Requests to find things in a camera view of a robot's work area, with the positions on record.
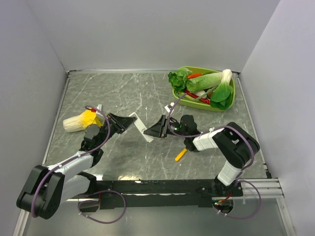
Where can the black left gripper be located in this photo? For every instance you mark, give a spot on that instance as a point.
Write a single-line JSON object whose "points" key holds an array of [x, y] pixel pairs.
{"points": [[120, 123]]}

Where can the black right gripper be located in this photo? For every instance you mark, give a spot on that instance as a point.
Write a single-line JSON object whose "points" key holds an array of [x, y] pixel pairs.
{"points": [[160, 129]]}

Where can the white remote control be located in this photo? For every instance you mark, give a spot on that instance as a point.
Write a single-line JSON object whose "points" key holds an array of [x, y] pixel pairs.
{"points": [[141, 127]]}

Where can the yellow handled screwdriver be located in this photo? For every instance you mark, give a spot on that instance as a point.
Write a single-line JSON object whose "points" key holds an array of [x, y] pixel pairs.
{"points": [[180, 155]]}

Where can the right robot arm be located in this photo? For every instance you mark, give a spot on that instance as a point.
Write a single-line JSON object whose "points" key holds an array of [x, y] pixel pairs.
{"points": [[237, 146]]}

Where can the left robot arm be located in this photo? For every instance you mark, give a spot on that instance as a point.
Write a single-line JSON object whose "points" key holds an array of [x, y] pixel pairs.
{"points": [[48, 187]]}

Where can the green plastic basket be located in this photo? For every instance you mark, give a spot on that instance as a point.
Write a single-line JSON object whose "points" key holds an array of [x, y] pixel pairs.
{"points": [[199, 105]]}

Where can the green scallion toy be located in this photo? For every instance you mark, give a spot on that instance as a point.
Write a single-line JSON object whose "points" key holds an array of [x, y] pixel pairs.
{"points": [[210, 91]]}

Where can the yellow napa cabbage toy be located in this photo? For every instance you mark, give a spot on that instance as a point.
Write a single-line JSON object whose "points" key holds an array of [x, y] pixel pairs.
{"points": [[82, 121]]}

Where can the green lettuce toy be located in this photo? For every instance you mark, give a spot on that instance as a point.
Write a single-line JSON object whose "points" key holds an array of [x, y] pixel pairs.
{"points": [[178, 78]]}

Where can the white radish toy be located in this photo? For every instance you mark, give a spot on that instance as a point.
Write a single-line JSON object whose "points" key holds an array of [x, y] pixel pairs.
{"points": [[201, 93]]}

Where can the red chili pepper toy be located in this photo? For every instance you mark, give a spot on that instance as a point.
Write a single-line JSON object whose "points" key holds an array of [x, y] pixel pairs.
{"points": [[191, 96]]}

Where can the green napa cabbage toy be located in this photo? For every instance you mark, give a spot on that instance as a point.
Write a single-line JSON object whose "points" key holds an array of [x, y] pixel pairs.
{"points": [[206, 81]]}

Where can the orange carrot toy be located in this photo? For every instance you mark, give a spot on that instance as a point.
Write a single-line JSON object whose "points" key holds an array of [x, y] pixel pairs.
{"points": [[195, 75]]}

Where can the bok choy toy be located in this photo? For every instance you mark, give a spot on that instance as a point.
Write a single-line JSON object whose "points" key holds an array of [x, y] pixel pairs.
{"points": [[223, 95]]}

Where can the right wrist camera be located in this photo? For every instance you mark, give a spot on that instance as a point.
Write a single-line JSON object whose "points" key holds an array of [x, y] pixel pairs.
{"points": [[169, 107]]}

